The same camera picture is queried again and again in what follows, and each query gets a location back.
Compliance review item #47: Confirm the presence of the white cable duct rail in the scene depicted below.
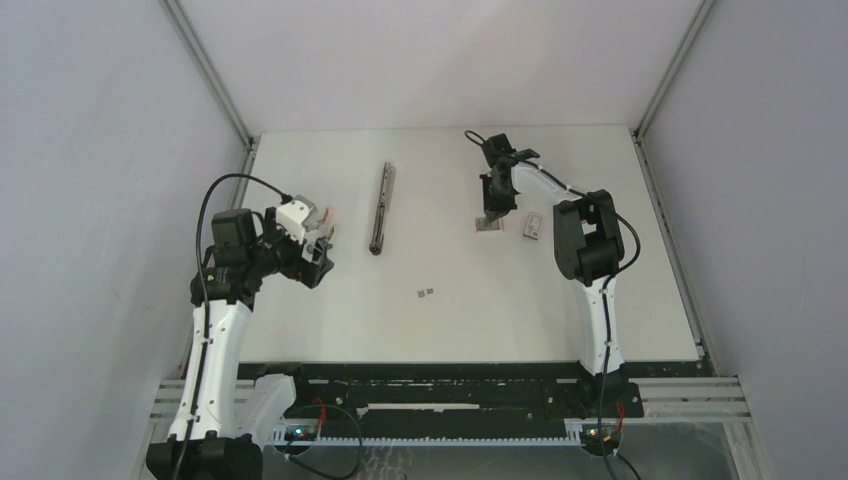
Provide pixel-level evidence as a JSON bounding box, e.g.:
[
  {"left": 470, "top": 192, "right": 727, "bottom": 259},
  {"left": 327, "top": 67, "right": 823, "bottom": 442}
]
[{"left": 268, "top": 422, "right": 595, "bottom": 447}]

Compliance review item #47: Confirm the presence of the controller board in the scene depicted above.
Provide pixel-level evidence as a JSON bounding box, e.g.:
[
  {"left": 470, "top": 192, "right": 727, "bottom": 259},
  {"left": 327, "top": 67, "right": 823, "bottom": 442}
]
[
  {"left": 580, "top": 424, "right": 622, "bottom": 457},
  {"left": 284, "top": 425, "right": 319, "bottom": 442}
]

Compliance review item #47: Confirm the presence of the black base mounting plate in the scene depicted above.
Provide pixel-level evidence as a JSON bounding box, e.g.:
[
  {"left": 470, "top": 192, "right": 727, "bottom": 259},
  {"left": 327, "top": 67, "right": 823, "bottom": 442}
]
[{"left": 237, "top": 361, "right": 713, "bottom": 441}]

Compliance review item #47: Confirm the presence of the right controller board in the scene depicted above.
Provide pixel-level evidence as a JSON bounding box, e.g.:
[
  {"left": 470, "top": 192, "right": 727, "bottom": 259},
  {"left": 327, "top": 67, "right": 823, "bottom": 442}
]
[{"left": 580, "top": 424, "right": 622, "bottom": 457}]

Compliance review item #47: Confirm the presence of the small pink white stapler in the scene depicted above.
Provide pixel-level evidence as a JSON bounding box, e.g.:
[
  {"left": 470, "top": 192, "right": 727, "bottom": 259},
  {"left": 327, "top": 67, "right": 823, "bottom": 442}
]
[{"left": 318, "top": 207, "right": 335, "bottom": 228}]

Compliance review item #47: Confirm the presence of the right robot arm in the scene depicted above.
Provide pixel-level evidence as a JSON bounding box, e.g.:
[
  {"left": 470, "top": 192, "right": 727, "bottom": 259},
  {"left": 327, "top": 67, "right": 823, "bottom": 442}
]
[{"left": 464, "top": 130, "right": 625, "bottom": 416}]

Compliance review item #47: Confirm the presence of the left aluminium frame post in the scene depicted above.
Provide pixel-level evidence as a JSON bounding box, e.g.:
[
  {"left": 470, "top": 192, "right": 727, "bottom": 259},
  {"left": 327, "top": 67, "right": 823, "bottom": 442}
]
[{"left": 159, "top": 0, "right": 255, "bottom": 173}]

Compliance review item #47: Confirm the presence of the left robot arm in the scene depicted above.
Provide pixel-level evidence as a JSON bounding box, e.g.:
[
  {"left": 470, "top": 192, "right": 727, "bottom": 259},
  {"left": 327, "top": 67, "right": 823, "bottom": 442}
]
[{"left": 145, "top": 198, "right": 334, "bottom": 479}]

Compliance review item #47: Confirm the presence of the left controller board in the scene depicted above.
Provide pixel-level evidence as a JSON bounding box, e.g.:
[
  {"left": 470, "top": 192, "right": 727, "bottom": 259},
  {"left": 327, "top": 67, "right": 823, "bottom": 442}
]
[{"left": 284, "top": 425, "right": 319, "bottom": 442}]

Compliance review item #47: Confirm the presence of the left black camera cable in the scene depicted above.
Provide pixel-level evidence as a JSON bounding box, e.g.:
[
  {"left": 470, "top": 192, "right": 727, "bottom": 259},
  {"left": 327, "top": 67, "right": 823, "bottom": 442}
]
[{"left": 173, "top": 173, "right": 294, "bottom": 480}]

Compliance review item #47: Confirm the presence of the right aluminium frame post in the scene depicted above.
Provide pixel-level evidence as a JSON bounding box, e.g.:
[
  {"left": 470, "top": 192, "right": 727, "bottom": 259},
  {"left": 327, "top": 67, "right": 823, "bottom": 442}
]
[{"left": 632, "top": 0, "right": 720, "bottom": 160}]

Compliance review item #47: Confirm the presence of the closed red staple box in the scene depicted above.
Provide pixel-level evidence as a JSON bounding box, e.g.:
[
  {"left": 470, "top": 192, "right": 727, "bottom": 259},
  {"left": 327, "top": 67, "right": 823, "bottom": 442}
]
[{"left": 522, "top": 212, "right": 544, "bottom": 240}]

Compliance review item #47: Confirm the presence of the grey black long stapler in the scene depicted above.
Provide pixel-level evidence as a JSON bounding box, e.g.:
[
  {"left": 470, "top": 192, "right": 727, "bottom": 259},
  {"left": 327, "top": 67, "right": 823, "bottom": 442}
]
[{"left": 368, "top": 162, "right": 396, "bottom": 256}]

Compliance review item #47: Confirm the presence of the aluminium frame post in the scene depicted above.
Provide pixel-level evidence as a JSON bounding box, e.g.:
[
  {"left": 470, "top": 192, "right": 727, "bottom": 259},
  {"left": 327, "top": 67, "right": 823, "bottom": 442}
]
[
  {"left": 632, "top": 0, "right": 720, "bottom": 160},
  {"left": 159, "top": 0, "right": 255, "bottom": 173}
]

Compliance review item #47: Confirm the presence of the small beige stapler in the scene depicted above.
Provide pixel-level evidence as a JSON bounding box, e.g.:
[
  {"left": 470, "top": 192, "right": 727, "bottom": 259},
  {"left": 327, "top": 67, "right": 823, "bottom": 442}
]
[{"left": 316, "top": 225, "right": 335, "bottom": 243}]

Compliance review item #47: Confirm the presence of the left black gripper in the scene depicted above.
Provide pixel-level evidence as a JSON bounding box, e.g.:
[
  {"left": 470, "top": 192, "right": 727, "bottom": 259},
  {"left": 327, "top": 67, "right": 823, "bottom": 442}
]
[{"left": 247, "top": 208, "right": 332, "bottom": 288}]

